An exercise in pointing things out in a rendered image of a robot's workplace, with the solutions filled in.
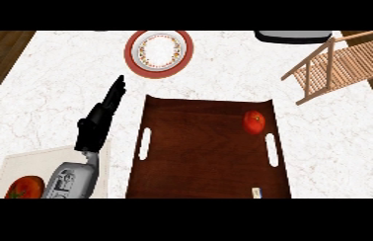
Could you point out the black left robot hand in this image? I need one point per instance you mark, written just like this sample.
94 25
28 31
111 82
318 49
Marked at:
99 120

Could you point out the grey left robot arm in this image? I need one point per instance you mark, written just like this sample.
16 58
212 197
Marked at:
69 180

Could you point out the dark brown wooden tray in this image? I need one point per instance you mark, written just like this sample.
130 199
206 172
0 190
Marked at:
206 149

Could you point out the white and blue can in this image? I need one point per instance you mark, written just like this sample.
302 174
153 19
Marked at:
257 192

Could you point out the wooden tiered shelf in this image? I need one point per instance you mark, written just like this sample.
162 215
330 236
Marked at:
332 65

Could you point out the white cutting board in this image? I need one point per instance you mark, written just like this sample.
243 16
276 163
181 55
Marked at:
35 166

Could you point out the red round placemat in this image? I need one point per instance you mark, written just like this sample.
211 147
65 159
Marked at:
158 54

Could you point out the white patterned plate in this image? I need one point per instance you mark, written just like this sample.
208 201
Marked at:
158 51

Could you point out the large red tomato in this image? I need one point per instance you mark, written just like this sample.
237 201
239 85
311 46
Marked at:
25 187

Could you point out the black and grey appliance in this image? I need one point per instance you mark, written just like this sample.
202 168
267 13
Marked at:
293 36

